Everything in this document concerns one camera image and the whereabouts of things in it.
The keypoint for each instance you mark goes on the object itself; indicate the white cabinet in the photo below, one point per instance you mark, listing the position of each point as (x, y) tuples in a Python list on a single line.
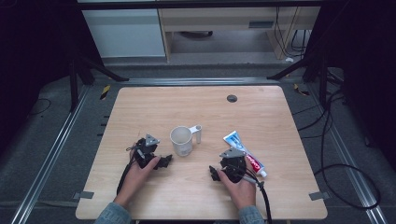
[(124, 32)]

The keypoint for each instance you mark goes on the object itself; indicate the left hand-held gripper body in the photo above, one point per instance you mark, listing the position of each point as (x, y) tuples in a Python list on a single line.
[(144, 154)]

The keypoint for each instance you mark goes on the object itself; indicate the grey tape strip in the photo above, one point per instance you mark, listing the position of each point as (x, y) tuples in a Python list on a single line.
[(84, 195), (319, 196)]

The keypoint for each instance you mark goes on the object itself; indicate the toothpaste tube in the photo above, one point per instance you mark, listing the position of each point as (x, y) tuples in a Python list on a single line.
[(238, 143)]

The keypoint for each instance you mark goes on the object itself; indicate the person's left hand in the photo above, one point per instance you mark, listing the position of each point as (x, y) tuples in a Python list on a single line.
[(134, 183)]

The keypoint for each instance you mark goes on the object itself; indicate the person's right hand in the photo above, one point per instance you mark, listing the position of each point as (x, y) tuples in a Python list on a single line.
[(241, 193)]

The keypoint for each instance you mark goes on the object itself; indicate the grey table grommet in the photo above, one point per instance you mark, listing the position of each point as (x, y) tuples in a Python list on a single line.
[(232, 98)]

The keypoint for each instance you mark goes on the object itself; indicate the black metal stand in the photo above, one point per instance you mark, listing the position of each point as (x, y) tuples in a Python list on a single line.
[(73, 87), (323, 84)]

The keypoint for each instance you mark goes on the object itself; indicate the aluminium floor rail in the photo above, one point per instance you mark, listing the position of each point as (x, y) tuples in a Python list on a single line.
[(355, 174), (199, 81), (46, 161)]

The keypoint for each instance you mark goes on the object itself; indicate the yellow black hazard tape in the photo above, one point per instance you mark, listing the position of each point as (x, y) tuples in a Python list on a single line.
[(299, 90), (105, 92)]

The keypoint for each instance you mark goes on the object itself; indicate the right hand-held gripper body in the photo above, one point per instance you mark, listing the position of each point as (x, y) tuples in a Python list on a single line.
[(233, 166)]

